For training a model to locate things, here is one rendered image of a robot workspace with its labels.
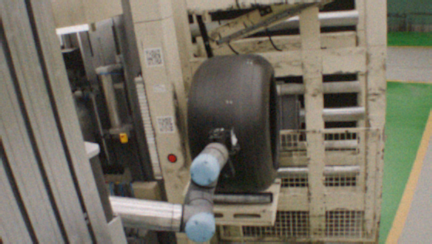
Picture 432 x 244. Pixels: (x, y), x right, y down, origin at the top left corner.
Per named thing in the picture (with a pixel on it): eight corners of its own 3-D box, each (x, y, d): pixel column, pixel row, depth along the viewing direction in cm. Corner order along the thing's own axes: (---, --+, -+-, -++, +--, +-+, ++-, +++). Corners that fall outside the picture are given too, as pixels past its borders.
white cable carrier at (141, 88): (155, 178, 180) (134, 78, 163) (159, 173, 185) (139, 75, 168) (163, 178, 179) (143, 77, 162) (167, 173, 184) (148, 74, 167)
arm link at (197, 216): (20, 191, 91) (219, 215, 96) (36, 171, 101) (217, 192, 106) (23, 230, 95) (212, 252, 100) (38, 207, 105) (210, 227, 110)
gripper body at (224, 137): (234, 127, 129) (226, 137, 118) (237, 151, 132) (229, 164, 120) (212, 127, 131) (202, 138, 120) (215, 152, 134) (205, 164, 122)
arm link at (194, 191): (181, 222, 109) (190, 190, 105) (182, 201, 119) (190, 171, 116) (208, 228, 110) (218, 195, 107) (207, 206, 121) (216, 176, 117)
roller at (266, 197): (192, 204, 171) (190, 196, 168) (194, 197, 174) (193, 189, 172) (272, 205, 162) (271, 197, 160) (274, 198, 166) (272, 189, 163)
